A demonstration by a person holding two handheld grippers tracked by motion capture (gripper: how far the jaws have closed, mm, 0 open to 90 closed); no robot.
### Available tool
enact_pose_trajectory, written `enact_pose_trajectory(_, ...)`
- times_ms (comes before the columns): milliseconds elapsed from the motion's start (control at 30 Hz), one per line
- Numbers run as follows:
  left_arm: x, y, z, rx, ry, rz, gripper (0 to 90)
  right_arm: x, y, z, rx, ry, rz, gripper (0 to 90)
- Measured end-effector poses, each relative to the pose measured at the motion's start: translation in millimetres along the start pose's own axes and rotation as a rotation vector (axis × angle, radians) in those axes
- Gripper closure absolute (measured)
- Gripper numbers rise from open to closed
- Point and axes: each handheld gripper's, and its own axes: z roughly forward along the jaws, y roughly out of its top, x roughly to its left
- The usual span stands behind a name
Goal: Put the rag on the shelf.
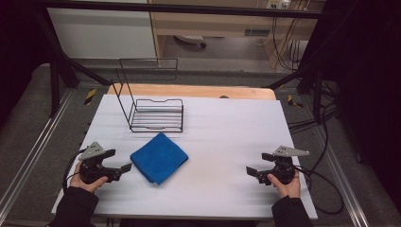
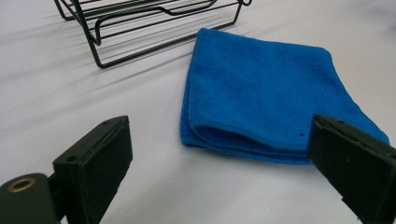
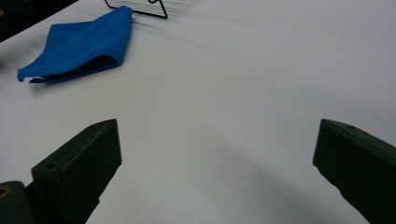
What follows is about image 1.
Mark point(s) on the light wooden desk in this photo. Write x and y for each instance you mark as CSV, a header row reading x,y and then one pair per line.
x,y
214,23

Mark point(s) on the wooden table board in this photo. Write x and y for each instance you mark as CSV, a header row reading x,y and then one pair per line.
x,y
189,90

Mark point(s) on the black metal frame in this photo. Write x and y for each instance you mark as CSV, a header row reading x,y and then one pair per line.
x,y
55,72

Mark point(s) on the aluminium floor rail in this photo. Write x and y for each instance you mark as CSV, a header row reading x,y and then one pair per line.
x,y
343,179
31,151

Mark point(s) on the person's right hand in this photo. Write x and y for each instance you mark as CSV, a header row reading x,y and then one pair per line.
x,y
288,187

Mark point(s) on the white cabinet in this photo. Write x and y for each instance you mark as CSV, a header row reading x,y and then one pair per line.
x,y
101,33

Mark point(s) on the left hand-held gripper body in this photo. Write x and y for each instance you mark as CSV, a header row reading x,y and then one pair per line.
x,y
92,167

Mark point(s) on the white power strip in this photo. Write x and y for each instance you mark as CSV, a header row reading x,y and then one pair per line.
x,y
278,3

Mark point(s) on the person's left hand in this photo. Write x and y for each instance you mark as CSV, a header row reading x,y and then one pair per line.
x,y
84,184

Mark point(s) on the blue folded cloth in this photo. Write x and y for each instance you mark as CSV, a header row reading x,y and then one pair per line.
x,y
159,159

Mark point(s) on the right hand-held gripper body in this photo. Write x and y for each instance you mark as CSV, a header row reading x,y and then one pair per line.
x,y
285,167

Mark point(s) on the yellow black striped tape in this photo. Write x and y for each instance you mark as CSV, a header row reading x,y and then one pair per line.
x,y
90,96
293,101

